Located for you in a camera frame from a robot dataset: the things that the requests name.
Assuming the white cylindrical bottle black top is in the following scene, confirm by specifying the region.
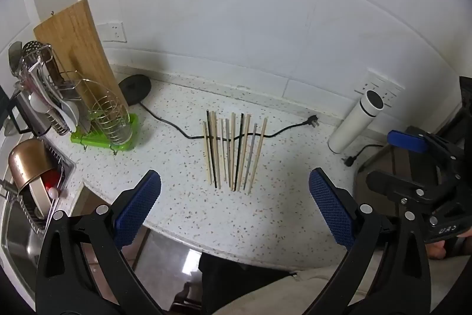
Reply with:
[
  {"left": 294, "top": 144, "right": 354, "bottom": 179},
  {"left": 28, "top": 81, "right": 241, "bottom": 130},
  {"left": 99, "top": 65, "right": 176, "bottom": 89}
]
[{"left": 327, "top": 88, "right": 385, "bottom": 155}]

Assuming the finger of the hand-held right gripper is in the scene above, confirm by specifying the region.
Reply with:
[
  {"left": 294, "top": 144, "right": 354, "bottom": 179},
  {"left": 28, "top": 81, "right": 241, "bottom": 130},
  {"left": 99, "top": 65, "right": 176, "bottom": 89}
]
[
  {"left": 387, "top": 127, "right": 464, "bottom": 172},
  {"left": 366, "top": 170, "right": 445, "bottom": 205}
]

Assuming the wooden cutting board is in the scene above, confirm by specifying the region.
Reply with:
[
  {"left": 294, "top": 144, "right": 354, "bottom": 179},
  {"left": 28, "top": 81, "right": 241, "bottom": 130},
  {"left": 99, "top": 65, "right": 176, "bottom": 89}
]
[{"left": 33, "top": 0, "right": 130, "bottom": 111}]

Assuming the wooden base cabinet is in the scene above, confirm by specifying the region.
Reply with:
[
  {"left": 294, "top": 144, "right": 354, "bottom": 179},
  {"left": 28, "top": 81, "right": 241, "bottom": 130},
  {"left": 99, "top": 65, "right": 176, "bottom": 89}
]
[{"left": 72, "top": 184, "right": 111, "bottom": 218}]

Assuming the row of chopsticks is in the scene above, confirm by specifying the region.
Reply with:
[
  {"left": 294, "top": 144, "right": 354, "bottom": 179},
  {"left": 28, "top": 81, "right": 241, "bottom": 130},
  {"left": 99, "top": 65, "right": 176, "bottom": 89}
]
[{"left": 202, "top": 110, "right": 268, "bottom": 195}]

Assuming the wire utensil rack green base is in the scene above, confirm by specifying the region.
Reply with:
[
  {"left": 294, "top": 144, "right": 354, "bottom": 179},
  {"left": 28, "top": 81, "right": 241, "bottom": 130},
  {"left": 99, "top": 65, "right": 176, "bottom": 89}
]
[{"left": 15, "top": 44, "right": 141, "bottom": 154}]

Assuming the beige bowl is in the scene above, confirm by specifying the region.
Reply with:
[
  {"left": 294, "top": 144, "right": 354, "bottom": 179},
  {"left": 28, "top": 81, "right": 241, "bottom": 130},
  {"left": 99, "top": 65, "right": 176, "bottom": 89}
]
[{"left": 29, "top": 178, "right": 55, "bottom": 220}]

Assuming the red bowl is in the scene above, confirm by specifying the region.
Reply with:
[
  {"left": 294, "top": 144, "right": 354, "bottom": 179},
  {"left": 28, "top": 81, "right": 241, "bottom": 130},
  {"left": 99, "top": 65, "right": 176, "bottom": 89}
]
[{"left": 43, "top": 169, "right": 61, "bottom": 189}]

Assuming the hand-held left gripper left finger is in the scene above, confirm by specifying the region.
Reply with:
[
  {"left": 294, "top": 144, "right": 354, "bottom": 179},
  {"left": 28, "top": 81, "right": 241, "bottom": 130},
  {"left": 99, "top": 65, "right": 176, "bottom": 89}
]
[{"left": 35, "top": 169, "right": 163, "bottom": 315}]

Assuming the metal spatula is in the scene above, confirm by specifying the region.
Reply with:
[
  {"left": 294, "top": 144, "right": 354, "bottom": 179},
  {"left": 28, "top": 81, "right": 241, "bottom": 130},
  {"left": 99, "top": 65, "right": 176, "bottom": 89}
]
[{"left": 8, "top": 41, "right": 23, "bottom": 75}]

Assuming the stainless steel sink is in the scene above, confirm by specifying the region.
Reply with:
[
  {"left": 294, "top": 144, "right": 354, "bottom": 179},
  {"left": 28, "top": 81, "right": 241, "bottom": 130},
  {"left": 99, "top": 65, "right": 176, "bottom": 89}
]
[{"left": 0, "top": 186, "right": 74, "bottom": 286}]

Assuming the black power cable with plug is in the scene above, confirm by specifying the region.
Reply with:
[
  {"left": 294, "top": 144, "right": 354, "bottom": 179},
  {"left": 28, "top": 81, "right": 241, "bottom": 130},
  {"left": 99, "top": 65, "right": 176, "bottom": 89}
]
[{"left": 137, "top": 102, "right": 320, "bottom": 146}]

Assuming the tan wooden chopstick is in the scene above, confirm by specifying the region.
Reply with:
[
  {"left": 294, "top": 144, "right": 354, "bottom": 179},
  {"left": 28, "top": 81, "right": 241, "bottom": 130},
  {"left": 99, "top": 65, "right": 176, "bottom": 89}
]
[{"left": 227, "top": 112, "right": 237, "bottom": 189}]

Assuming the copper pot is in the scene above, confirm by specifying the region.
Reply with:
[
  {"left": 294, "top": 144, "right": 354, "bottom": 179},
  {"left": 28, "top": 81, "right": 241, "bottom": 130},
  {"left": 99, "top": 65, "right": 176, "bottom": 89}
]
[{"left": 8, "top": 138, "right": 56, "bottom": 191}]

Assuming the wire dish rack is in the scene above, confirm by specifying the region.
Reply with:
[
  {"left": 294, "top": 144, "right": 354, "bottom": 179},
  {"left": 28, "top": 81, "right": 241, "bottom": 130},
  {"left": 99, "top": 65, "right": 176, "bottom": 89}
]
[{"left": 0, "top": 147, "right": 76, "bottom": 231}]

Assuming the black chopstick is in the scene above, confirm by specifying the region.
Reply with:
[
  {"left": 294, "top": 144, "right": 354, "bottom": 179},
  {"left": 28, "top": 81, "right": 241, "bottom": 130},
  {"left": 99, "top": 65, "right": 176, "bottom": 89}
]
[{"left": 231, "top": 112, "right": 245, "bottom": 191}]

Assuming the white wall socket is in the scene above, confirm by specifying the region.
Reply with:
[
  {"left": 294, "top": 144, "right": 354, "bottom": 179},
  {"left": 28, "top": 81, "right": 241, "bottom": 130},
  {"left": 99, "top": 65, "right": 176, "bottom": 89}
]
[{"left": 97, "top": 21, "right": 128, "bottom": 43}]

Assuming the black round kettle base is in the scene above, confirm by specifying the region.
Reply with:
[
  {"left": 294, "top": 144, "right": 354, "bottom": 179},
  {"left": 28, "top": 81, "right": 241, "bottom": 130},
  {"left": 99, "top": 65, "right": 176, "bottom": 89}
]
[{"left": 118, "top": 75, "right": 153, "bottom": 105}]

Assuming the thin black cable with plug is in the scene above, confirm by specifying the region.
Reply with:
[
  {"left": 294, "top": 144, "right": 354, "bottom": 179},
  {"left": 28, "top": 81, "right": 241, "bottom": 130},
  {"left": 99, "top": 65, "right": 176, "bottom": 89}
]
[{"left": 342, "top": 143, "right": 386, "bottom": 168}]

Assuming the metal slotted spoon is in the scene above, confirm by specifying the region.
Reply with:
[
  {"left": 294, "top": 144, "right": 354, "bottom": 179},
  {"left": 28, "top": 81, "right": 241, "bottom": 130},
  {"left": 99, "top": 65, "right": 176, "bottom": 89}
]
[{"left": 21, "top": 40, "right": 47, "bottom": 61}]

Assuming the person's dark clothing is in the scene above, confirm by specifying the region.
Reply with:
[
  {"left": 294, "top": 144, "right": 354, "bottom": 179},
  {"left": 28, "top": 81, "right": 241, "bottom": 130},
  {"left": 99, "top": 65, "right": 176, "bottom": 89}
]
[{"left": 198, "top": 252, "right": 296, "bottom": 315}]

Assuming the person's beige clothing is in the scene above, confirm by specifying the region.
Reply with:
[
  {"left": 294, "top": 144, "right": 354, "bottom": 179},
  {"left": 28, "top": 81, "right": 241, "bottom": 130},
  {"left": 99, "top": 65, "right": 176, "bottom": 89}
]
[{"left": 212, "top": 256, "right": 373, "bottom": 315}]

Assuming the person's right hand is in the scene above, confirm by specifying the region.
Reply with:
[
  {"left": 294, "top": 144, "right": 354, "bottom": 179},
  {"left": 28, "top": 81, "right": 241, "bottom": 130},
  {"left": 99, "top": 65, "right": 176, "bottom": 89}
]
[{"left": 424, "top": 226, "right": 472, "bottom": 261}]

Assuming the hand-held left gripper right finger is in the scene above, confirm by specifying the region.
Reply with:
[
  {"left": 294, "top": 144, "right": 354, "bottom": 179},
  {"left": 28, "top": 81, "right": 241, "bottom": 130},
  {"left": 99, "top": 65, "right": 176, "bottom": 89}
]
[{"left": 306, "top": 167, "right": 433, "bottom": 315}]

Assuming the white wall socket panel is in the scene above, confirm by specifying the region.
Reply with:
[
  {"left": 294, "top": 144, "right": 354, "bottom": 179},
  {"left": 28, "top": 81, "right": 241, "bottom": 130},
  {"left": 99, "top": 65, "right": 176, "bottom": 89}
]
[{"left": 354, "top": 68, "right": 405, "bottom": 108}]

